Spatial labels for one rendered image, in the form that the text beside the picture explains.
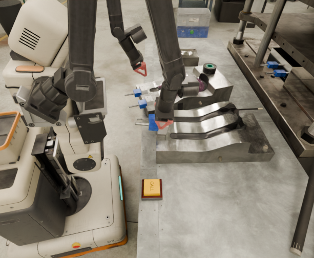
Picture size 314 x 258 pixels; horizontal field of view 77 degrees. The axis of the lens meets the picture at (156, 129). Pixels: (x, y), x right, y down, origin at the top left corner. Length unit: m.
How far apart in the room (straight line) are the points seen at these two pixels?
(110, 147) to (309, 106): 1.60
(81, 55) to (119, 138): 1.62
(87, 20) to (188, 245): 0.69
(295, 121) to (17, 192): 1.36
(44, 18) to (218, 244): 0.84
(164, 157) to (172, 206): 0.20
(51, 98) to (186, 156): 0.55
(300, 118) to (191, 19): 3.25
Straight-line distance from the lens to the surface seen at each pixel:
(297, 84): 1.54
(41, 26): 0.67
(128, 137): 2.08
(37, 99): 0.61
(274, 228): 0.86
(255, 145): 0.97
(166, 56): 0.56
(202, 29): 4.33
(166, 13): 0.52
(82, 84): 0.54
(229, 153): 0.89
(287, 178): 1.00
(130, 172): 1.82
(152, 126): 0.79
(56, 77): 0.60
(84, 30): 0.50
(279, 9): 1.62
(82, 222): 1.39
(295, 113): 1.37
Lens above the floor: 1.52
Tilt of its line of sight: 45 degrees down
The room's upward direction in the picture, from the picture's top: straight up
